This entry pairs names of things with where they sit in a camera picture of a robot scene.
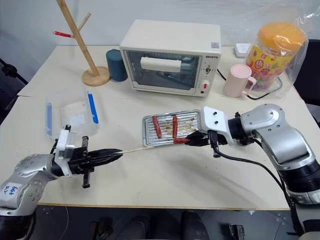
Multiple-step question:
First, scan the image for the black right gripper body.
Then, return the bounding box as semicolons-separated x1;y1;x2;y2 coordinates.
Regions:
204;129;229;148

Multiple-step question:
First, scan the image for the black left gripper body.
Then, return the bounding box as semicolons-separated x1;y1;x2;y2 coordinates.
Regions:
67;135;96;189

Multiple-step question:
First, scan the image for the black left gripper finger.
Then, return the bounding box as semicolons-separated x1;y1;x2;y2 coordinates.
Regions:
88;148;123;159
89;152;125;168

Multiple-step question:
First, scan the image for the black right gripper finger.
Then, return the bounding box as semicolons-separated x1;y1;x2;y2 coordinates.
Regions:
185;130;209;141
187;138;209;147

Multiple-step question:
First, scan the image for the thin wooden skewer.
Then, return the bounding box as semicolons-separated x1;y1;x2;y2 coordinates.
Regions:
119;146;151;154

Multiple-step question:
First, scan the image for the ribbed metal baking tray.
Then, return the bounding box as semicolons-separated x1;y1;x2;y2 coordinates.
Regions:
141;108;202;148

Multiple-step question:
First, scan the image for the dark blue cylindrical cup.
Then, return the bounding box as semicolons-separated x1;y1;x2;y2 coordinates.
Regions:
105;48;129;82

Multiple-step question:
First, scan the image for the clear box with blue clasps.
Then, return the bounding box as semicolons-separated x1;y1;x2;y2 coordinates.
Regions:
44;85;101;138

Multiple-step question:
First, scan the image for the wooden mug tree stand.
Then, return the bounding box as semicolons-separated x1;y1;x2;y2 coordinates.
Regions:
52;0;112;87

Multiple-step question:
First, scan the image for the cream toaster oven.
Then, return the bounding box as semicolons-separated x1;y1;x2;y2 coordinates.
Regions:
119;19;223;98

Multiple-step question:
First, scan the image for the white power adapter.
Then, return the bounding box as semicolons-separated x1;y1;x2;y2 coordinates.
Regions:
233;42;252;59

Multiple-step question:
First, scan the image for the clear plastic bag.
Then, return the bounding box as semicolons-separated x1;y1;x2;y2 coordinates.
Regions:
242;6;320;101

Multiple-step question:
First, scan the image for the candy jar with orange lid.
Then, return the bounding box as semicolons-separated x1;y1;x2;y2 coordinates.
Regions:
245;21;308;92

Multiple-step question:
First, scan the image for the black stand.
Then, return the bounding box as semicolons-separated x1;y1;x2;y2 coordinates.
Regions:
0;58;29;126

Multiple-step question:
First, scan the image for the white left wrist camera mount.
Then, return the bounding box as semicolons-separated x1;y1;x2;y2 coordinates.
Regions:
54;125;76;176

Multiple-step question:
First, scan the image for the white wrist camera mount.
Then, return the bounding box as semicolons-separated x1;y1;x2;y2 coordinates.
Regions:
54;125;76;176
198;106;236;146

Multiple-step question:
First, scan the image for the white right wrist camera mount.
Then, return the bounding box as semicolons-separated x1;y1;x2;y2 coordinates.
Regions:
198;106;236;146

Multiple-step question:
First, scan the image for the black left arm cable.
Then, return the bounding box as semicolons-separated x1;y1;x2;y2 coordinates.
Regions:
49;139;59;156

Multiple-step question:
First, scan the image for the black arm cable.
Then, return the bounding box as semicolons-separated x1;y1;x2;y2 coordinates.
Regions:
209;130;305;236
49;139;59;156

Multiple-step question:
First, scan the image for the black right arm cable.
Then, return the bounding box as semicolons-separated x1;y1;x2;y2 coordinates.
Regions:
209;130;305;236

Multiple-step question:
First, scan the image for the pink mug with handle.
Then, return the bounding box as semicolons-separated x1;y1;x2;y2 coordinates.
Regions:
222;63;258;99

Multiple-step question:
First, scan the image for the black oven power cord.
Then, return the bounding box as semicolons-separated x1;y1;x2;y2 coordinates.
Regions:
215;68;284;101

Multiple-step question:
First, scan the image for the small black metal bracket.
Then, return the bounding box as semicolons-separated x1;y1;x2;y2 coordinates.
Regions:
228;224;245;240

